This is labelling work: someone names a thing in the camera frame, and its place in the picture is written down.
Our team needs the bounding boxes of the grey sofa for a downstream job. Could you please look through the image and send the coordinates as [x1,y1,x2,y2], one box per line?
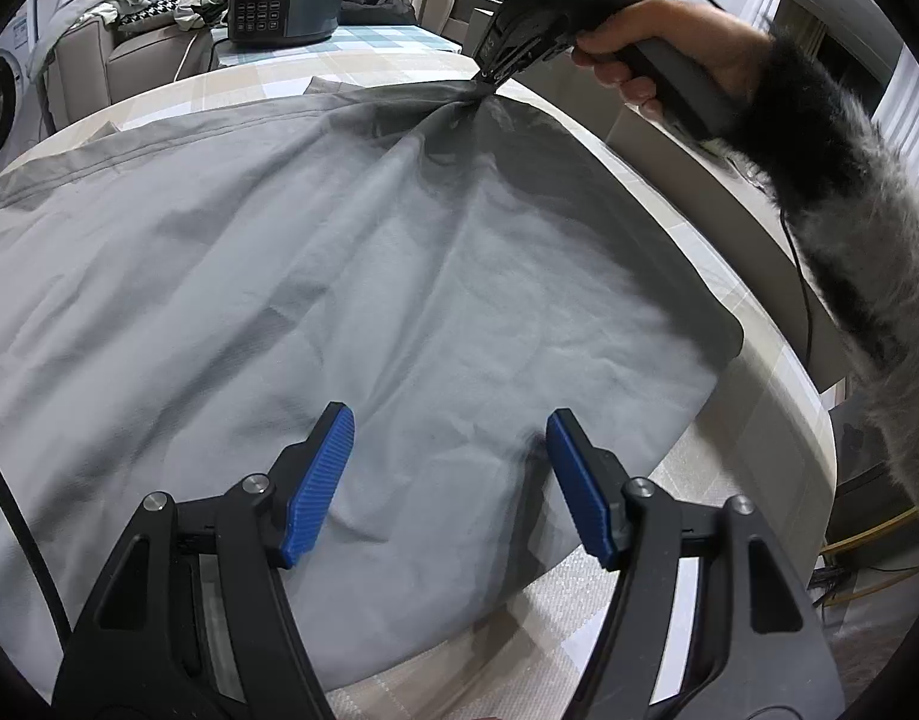
[34,0,212,132]

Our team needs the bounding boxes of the grey clothes on sofa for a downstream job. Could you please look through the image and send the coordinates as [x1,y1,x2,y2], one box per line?
[26,0,228,82]

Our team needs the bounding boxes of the grey furry right sleeve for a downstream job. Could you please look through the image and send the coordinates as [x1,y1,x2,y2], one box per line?
[726,41,919,510]

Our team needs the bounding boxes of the checked beige bed sheet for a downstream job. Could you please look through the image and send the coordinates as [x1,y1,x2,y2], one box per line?
[0,47,839,720]

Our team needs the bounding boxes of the grey trousers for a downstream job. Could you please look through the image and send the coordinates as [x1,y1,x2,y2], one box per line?
[0,74,744,691]

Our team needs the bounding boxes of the white washing machine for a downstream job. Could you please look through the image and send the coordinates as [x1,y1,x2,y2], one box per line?
[0,0,36,163]

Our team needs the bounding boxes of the black cable left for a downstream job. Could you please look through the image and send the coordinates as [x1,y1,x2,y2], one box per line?
[0,432,75,662]

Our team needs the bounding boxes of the black electric cooker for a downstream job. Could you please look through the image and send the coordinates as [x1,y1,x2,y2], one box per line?
[226,0,342,47]

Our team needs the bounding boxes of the right hand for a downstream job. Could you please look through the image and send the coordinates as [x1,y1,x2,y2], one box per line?
[571,0,773,121]

